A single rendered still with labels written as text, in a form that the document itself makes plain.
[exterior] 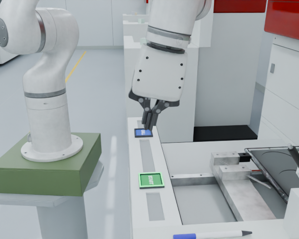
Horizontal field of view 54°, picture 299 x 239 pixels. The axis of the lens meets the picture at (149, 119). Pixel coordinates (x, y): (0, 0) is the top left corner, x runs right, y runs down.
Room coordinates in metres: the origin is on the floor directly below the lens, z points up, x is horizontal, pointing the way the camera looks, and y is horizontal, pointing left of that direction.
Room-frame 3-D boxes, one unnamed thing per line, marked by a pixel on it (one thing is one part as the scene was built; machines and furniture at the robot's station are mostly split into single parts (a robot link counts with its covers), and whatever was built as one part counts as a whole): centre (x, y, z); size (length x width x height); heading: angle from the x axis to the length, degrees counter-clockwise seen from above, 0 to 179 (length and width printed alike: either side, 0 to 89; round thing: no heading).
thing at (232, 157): (0.79, -0.23, 0.89); 0.08 x 0.03 x 0.03; 95
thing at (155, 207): (0.70, 0.01, 0.89); 0.55 x 0.09 x 0.14; 5
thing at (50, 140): (0.85, 0.31, 1.00); 0.19 x 0.19 x 0.18
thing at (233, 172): (0.72, -0.24, 0.89); 0.08 x 0.03 x 0.03; 95
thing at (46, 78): (0.88, 0.29, 1.21); 0.19 x 0.12 x 0.24; 143
